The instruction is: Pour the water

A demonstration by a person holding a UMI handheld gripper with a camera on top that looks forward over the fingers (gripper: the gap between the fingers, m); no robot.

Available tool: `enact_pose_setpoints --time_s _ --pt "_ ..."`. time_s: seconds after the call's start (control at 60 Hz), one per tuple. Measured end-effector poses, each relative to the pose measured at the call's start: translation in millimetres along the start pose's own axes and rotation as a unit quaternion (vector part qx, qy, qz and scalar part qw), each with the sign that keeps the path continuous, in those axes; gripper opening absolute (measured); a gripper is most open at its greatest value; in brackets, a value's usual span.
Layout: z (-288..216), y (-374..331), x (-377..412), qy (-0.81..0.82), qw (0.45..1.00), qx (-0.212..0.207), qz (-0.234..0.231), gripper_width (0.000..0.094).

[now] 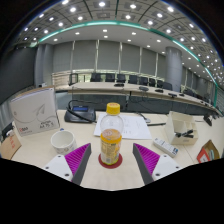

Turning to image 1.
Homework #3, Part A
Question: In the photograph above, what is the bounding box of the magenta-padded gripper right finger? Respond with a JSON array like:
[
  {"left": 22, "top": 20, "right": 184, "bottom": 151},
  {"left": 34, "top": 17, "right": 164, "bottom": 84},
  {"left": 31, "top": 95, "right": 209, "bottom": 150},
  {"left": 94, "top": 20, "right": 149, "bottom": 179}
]
[{"left": 132, "top": 142, "right": 184, "bottom": 186}]

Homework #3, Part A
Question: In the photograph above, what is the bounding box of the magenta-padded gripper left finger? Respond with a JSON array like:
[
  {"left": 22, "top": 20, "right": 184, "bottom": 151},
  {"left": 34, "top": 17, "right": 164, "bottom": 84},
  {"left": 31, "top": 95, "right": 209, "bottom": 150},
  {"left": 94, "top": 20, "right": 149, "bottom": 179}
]
[{"left": 42, "top": 142, "right": 92, "bottom": 186}]

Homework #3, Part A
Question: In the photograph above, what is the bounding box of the yellow-capped orange drink bottle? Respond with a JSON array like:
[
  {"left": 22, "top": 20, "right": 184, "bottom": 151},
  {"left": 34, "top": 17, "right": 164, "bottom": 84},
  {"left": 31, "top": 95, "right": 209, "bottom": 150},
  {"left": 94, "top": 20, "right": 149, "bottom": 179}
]
[{"left": 99, "top": 102, "right": 125, "bottom": 167}]

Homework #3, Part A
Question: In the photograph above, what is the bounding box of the small white oblong box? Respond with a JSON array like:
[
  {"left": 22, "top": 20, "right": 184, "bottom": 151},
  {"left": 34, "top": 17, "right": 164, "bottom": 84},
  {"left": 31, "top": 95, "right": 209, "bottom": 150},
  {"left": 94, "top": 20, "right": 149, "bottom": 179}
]
[{"left": 152, "top": 137, "right": 180, "bottom": 158}]

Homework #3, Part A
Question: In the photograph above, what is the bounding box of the white patterned mug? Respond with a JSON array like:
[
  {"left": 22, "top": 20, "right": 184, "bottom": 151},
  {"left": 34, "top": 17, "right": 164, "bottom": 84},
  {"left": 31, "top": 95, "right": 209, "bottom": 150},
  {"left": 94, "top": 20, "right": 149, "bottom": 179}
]
[{"left": 50, "top": 129, "right": 78, "bottom": 156}]

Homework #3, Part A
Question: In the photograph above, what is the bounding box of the flat round red coaster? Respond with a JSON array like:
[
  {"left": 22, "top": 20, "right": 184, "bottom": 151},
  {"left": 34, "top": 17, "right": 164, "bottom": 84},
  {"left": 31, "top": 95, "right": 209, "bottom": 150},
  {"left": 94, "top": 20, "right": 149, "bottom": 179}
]
[{"left": 97, "top": 152, "right": 124, "bottom": 170}]

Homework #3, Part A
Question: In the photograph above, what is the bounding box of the white printed paper sheet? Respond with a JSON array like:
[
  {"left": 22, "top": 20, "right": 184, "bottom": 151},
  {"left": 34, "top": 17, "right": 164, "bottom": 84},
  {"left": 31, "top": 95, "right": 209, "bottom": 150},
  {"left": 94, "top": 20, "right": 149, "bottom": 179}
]
[{"left": 93, "top": 114, "right": 153, "bottom": 140}]

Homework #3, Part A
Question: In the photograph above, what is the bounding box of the black pen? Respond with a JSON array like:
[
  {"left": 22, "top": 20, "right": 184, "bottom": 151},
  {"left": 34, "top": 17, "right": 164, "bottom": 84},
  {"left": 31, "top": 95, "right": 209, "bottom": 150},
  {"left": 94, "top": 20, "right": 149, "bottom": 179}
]
[{"left": 146, "top": 122, "right": 167, "bottom": 127}]

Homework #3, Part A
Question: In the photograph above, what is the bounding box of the black desk phone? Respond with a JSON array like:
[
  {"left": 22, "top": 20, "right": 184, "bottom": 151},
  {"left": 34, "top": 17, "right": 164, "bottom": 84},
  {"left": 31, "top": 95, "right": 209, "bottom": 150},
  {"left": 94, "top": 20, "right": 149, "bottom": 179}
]
[{"left": 63, "top": 99, "right": 98, "bottom": 124}]

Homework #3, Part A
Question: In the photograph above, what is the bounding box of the open white cardboard box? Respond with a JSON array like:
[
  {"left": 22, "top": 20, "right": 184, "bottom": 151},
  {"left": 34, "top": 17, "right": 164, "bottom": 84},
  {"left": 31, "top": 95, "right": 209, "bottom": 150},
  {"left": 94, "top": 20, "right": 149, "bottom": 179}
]
[{"left": 164, "top": 110, "right": 200, "bottom": 146}]

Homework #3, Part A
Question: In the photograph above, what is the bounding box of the brown carton with red label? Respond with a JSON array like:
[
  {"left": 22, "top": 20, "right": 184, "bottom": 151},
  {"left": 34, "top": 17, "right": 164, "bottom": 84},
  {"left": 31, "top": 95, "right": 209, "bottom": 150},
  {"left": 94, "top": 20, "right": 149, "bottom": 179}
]
[{"left": 196, "top": 139, "right": 221, "bottom": 164}]

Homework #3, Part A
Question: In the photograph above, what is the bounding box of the white paper ream box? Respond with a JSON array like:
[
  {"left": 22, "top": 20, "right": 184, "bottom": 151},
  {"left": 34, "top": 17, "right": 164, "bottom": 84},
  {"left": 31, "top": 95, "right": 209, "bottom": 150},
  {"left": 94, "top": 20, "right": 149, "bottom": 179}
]
[{"left": 8, "top": 86, "right": 61, "bottom": 138}]

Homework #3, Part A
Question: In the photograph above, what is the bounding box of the flat brown cardboard envelope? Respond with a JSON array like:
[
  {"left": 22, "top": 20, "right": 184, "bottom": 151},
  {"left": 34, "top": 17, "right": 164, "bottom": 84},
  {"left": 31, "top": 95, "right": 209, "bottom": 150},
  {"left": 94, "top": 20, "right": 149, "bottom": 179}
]
[{"left": 0, "top": 131, "right": 23, "bottom": 160}]

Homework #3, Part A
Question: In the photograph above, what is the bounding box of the long curved conference desk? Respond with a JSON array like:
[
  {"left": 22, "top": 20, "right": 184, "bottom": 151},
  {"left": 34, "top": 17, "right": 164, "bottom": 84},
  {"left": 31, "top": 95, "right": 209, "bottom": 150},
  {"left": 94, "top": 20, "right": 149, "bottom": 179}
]
[{"left": 54, "top": 81, "right": 221, "bottom": 116}]

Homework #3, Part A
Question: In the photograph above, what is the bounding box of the black power adapter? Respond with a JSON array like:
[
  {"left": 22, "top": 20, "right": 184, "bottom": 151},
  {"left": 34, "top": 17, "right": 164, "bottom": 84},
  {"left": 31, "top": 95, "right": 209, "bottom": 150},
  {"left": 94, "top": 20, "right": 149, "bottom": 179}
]
[{"left": 1, "top": 122, "right": 15, "bottom": 138}]

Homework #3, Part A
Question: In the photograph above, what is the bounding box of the row of black office chairs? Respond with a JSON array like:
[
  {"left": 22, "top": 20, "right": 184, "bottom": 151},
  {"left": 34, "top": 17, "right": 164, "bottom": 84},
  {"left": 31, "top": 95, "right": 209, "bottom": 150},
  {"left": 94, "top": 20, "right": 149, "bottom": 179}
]
[{"left": 68, "top": 72, "right": 214, "bottom": 101}]

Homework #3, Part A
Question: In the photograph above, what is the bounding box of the group of ceiling lights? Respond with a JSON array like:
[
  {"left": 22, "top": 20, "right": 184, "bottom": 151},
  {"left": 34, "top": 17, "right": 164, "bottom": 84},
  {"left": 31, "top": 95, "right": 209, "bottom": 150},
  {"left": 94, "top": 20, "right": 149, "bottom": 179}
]
[{"left": 21, "top": 0, "right": 221, "bottom": 68}]

